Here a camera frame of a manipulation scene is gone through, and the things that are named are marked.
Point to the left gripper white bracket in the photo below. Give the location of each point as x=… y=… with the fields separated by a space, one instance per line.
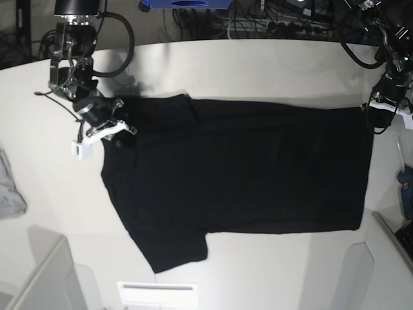
x=380 y=112

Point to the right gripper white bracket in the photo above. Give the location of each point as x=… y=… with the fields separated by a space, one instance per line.
x=111 y=119

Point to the black T-shirt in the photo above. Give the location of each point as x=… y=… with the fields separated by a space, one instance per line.
x=204 y=166

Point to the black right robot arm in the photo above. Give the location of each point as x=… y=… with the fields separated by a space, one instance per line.
x=72 y=74

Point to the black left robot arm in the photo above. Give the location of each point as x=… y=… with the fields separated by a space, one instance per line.
x=390 y=24

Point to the blue glue gun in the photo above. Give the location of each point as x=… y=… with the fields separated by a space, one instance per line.
x=404 y=177

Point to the grey cloth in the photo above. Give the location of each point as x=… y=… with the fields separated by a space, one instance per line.
x=12 y=203

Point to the black keyboard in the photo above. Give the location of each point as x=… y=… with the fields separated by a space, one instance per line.
x=405 y=237

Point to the blue box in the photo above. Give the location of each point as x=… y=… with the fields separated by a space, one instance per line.
x=197 y=4

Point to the white tray front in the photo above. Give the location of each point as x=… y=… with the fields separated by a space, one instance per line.
x=159 y=295

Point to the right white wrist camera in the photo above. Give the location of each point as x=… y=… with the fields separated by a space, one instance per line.
x=81 y=151

